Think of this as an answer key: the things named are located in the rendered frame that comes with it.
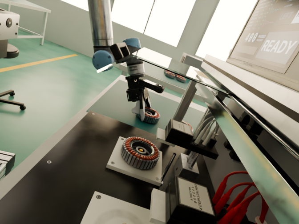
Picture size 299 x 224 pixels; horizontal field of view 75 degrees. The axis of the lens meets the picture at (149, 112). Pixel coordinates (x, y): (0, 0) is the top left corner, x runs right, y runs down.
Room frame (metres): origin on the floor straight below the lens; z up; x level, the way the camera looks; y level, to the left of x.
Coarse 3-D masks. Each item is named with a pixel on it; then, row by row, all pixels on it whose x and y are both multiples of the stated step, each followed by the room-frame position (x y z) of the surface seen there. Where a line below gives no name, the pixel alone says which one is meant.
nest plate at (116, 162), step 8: (120, 136) 0.55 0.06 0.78; (120, 144) 0.51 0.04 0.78; (112, 152) 0.45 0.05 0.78; (120, 152) 0.47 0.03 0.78; (160, 152) 0.55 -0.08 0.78; (112, 160) 0.42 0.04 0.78; (120, 160) 0.43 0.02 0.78; (160, 160) 0.51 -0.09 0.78; (112, 168) 0.40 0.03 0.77; (120, 168) 0.40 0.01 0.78; (128, 168) 0.42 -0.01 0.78; (136, 168) 0.43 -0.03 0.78; (152, 168) 0.46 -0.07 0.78; (160, 168) 0.47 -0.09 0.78; (136, 176) 0.41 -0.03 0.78; (144, 176) 0.41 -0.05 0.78; (152, 176) 0.42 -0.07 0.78; (160, 176) 0.44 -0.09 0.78; (160, 184) 0.41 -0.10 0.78
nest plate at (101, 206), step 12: (96, 192) 0.31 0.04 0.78; (96, 204) 0.28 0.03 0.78; (108, 204) 0.29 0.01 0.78; (120, 204) 0.30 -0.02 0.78; (132, 204) 0.31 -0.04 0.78; (84, 216) 0.25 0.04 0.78; (96, 216) 0.26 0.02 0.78; (108, 216) 0.26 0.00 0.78; (120, 216) 0.27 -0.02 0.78; (132, 216) 0.28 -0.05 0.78; (144, 216) 0.30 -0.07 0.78
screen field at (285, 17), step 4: (284, 8) 0.42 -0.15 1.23; (288, 8) 0.40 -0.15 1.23; (292, 8) 0.39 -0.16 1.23; (296, 8) 0.38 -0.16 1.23; (284, 12) 0.41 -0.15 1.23; (288, 12) 0.40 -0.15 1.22; (292, 12) 0.38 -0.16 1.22; (296, 12) 0.37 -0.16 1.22; (280, 16) 0.42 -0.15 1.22; (284, 16) 0.40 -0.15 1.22; (288, 16) 0.39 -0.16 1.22; (292, 16) 0.38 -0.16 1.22; (296, 16) 0.37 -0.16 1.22; (276, 20) 0.42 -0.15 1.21; (280, 20) 0.41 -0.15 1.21; (284, 20) 0.39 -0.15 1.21; (288, 20) 0.38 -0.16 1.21; (292, 20) 0.37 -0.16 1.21; (296, 20) 0.36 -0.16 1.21; (276, 24) 0.41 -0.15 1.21; (280, 24) 0.40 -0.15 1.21
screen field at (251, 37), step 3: (249, 33) 0.51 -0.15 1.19; (252, 33) 0.50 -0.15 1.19; (255, 33) 0.48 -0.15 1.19; (258, 33) 0.47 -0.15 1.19; (246, 36) 0.52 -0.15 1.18; (249, 36) 0.50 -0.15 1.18; (252, 36) 0.49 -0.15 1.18; (255, 36) 0.47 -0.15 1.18; (246, 39) 0.51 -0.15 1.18; (249, 39) 0.50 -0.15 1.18; (252, 39) 0.48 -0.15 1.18; (255, 39) 0.46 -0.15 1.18; (243, 42) 0.52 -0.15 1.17; (246, 42) 0.50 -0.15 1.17; (249, 42) 0.49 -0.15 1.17; (252, 42) 0.47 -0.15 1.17
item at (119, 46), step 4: (116, 44) 0.44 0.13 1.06; (120, 44) 0.48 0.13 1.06; (124, 44) 0.52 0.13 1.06; (112, 48) 0.44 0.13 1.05; (116, 48) 0.44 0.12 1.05; (120, 48) 0.51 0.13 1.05; (124, 48) 0.53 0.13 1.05; (112, 52) 0.44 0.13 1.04; (116, 52) 0.44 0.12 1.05; (120, 52) 0.44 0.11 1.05; (124, 52) 0.53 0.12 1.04; (128, 52) 0.53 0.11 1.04; (116, 56) 0.44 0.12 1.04; (120, 56) 0.44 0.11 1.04
